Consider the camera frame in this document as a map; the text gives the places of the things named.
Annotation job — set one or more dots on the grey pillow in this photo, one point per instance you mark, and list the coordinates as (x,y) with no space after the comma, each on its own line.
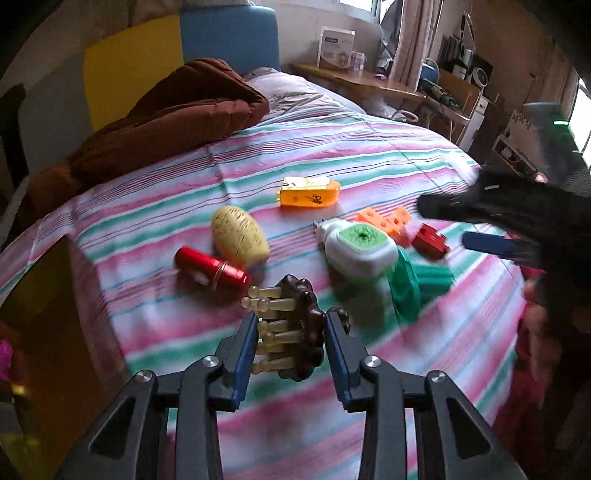
(295,94)

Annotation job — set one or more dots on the red toy block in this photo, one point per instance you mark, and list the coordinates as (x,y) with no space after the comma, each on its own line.
(430,241)

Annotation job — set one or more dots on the white cardboard box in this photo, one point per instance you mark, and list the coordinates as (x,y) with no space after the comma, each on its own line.
(334,46)

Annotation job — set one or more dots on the orange plastic box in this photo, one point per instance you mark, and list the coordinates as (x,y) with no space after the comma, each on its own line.
(309,196)

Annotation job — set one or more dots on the striped bed sheet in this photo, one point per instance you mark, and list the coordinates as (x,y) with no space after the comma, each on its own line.
(161,198)

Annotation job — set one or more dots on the beige carved oval case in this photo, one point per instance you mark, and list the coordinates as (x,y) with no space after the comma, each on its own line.
(238,233)

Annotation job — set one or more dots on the brown massage comb beige pegs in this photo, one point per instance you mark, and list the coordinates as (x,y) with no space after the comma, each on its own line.
(307,323)

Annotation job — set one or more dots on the blue headboard panel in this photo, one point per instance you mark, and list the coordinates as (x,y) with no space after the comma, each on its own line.
(231,37)

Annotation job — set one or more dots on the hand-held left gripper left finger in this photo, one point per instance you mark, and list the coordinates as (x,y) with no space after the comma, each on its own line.
(244,364)

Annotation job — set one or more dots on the red metal cylinder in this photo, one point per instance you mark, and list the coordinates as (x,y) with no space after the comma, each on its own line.
(207,267)

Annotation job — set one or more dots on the white green plastic device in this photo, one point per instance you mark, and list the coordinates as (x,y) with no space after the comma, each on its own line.
(360,251)

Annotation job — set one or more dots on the orange toy block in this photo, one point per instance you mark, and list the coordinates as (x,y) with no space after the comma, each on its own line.
(381,221)

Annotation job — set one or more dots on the pale curtain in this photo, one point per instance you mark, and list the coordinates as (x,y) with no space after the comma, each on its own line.
(413,41)

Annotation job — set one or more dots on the yellow headboard panel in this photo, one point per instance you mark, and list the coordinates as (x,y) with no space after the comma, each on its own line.
(134,69)

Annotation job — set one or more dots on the pink plastic toy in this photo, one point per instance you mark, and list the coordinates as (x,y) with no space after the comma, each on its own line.
(3,360)

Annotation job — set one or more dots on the brown quilted blanket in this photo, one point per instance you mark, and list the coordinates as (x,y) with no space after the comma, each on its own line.
(175,115)

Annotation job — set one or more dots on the teal plastic stand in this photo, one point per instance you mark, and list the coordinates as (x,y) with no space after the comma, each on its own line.
(408,286)

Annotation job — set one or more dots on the wooden desk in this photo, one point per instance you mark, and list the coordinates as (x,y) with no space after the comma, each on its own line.
(360,83)

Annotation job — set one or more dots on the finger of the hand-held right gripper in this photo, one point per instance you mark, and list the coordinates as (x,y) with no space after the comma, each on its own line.
(494,244)
(450,206)

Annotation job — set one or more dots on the gold metal tray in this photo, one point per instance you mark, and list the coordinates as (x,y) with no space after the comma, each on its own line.
(55,346)

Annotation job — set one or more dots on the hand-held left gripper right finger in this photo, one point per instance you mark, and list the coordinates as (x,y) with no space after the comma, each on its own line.
(339,364)

